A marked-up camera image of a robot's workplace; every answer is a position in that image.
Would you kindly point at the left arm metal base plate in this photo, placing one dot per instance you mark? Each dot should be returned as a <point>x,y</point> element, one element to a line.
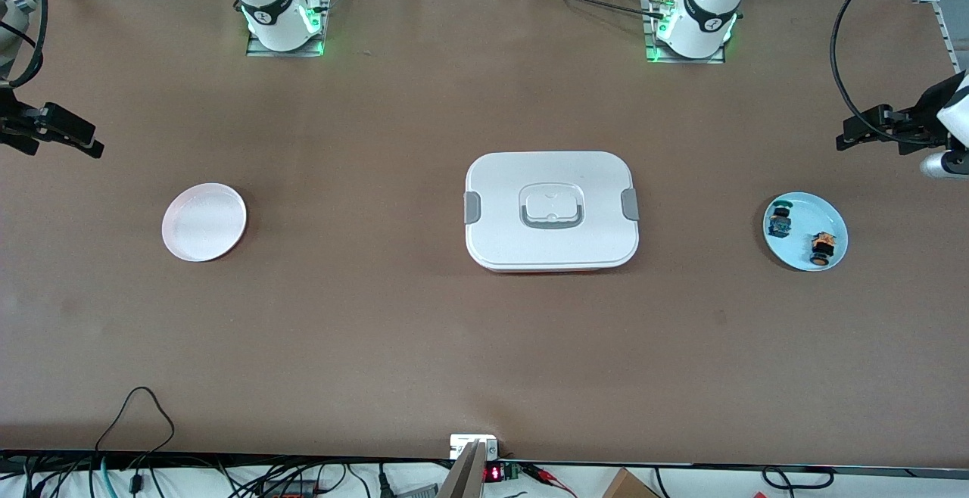
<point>681,60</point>

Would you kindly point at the red digit display module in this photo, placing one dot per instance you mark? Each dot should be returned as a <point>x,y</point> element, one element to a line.
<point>493,473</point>

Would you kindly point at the orange push button switch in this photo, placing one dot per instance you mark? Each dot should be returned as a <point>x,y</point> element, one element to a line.
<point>822,248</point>

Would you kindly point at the green push button switch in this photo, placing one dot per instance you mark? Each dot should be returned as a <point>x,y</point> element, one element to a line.
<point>779,224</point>

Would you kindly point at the pink round plate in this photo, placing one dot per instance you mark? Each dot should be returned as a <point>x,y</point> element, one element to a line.
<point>204,222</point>

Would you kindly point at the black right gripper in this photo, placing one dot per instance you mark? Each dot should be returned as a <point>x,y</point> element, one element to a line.
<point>10,121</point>

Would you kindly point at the red clip test leads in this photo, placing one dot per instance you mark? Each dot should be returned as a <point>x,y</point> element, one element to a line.
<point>549,475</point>

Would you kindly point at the black power plug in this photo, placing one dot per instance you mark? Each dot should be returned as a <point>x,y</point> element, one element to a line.
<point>384,483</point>

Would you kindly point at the brown cardboard box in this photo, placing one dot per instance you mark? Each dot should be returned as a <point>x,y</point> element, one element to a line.
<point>627,487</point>

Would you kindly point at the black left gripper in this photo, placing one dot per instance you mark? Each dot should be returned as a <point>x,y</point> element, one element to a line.
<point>928,110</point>

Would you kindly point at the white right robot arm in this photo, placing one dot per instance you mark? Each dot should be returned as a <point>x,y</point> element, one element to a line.
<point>272,21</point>

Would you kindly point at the perforated aluminium bracket strip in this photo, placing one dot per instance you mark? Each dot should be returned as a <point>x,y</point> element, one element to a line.
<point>939,21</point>

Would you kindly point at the small white metal bracket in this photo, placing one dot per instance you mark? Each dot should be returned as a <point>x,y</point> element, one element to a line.
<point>458,443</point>

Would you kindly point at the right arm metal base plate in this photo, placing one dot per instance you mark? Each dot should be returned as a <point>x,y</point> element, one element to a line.
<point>261,51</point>

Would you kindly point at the aluminium profile bar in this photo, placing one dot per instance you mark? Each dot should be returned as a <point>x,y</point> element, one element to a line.
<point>463,479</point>

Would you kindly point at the light blue round plate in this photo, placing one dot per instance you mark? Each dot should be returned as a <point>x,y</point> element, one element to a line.
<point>802,210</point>

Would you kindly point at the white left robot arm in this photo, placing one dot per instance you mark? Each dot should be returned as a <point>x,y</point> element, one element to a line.
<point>704,25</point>

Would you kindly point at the white lunch box grey latches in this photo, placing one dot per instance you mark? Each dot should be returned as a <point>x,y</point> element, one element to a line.
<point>553,180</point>

